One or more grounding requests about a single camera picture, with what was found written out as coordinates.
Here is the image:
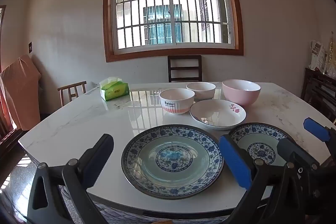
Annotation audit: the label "barred window wooden frame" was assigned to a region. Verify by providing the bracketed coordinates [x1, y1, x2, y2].
[102, 0, 244, 62]

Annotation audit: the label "green tissue pack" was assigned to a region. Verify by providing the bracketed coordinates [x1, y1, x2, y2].
[99, 77, 129, 101]

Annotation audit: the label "large blue patterned plate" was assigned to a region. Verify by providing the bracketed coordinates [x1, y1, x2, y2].
[121, 124, 224, 200]

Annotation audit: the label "small blue patterned plate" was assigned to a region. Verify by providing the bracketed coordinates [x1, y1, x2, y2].
[229, 123, 294, 166]

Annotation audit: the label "snack bags on cabinet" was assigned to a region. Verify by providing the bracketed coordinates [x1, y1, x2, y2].
[309, 32, 336, 79]

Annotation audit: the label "light wooden chair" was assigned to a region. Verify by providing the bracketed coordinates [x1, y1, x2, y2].
[58, 81, 87, 107]

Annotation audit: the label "white bowl blue print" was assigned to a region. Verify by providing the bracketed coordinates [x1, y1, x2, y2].
[186, 82, 216, 102]

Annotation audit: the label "white bowl pink stripe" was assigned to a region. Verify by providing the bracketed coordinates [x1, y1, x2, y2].
[159, 88, 195, 115]

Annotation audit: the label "orange covered furniture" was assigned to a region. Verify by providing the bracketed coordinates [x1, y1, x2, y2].
[1, 55, 41, 131]

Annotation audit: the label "dark wooden chair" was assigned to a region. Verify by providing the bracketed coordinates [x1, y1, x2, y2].
[167, 55, 203, 83]

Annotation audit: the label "black wall switch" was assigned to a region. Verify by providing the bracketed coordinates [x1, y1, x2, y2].
[29, 42, 33, 53]

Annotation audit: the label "side window wooden frame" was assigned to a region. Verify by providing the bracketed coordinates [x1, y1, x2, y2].
[0, 5, 6, 36]

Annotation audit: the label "wooden chair lower left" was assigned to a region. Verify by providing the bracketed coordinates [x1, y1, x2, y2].
[0, 105, 27, 185]

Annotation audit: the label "large pink bowl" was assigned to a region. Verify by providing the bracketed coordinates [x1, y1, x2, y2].
[222, 79, 261, 106]

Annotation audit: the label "white floral shallow plate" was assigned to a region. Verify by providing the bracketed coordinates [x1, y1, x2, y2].
[190, 99, 247, 130]

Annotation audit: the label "dark wooden side cabinet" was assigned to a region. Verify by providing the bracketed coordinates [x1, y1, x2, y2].
[301, 68, 336, 124]

